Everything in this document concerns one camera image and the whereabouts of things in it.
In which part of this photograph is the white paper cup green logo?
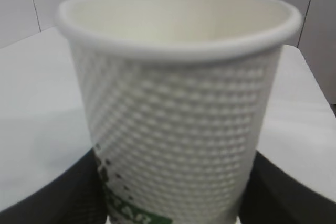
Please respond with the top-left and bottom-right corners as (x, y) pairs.
(56, 0), (302, 223)

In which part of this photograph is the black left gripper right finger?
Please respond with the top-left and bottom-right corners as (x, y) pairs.
(238, 152), (335, 223)

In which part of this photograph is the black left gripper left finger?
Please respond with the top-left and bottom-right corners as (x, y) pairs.
(1, 151), (108, 223)

